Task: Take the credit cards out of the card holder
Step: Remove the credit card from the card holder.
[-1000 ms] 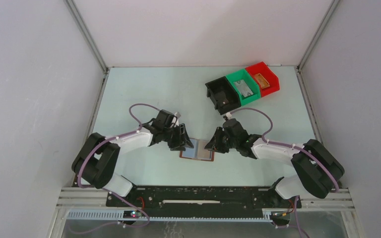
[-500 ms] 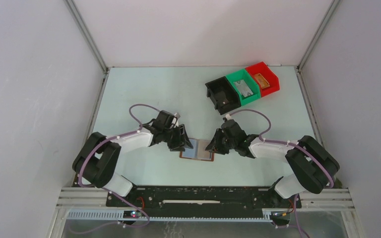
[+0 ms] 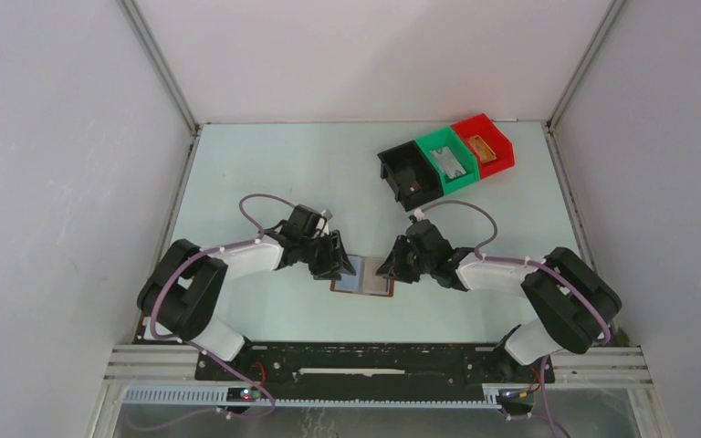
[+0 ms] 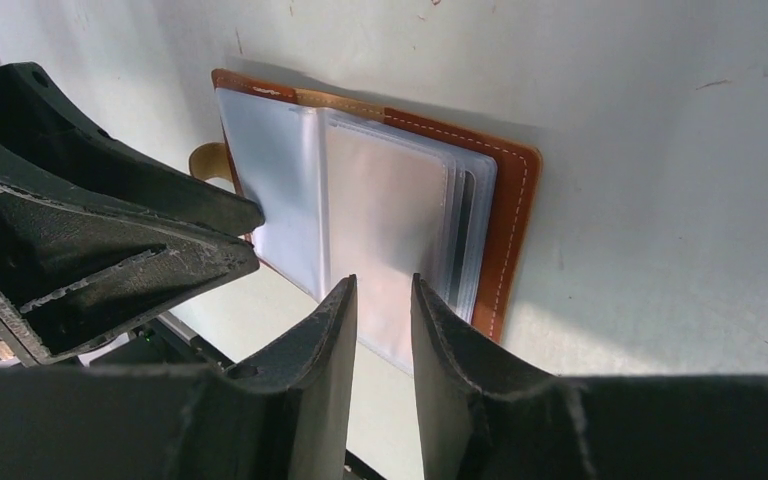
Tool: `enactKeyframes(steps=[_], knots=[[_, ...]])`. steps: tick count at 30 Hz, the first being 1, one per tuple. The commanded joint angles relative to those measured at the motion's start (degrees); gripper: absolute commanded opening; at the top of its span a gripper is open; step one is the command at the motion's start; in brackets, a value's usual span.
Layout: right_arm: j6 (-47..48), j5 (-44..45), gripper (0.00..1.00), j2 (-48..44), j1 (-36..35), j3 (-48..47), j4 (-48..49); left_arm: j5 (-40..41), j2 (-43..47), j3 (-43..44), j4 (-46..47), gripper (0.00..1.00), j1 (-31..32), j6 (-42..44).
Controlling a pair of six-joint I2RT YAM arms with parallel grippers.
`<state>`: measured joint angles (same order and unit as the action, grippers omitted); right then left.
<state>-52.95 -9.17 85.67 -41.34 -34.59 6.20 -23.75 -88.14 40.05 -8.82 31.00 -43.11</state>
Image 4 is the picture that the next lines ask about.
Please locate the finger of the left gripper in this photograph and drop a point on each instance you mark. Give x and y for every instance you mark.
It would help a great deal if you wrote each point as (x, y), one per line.
(97, 238)

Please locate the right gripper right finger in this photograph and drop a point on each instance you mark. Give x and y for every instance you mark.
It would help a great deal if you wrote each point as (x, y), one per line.
(484, 413)

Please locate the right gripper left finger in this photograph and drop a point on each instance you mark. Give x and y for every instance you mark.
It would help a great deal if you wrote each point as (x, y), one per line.
(282, 413)

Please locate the brown leather card holder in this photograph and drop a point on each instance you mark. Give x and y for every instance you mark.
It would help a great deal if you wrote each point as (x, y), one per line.
(348, 187)

